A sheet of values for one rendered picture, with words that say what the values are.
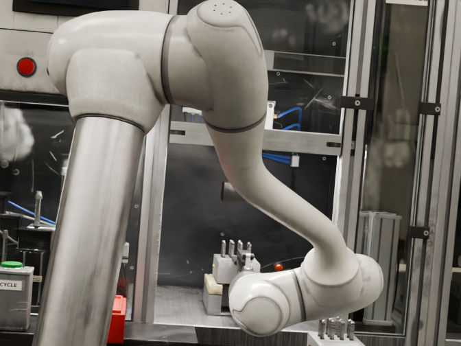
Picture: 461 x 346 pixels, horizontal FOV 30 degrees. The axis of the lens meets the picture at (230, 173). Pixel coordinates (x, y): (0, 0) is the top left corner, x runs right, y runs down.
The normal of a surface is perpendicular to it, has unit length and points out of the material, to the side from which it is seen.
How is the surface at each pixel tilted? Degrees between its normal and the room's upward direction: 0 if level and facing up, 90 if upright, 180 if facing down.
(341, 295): 119
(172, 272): 90
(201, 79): 126
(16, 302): 90
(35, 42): 90
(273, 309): 85
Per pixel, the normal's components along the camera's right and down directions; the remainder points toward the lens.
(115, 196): 0.62, -0.10
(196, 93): -0.11, 0.75
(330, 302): 0.11, 0.53
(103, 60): -0.23, -0.18
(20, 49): 0.10, 0.06
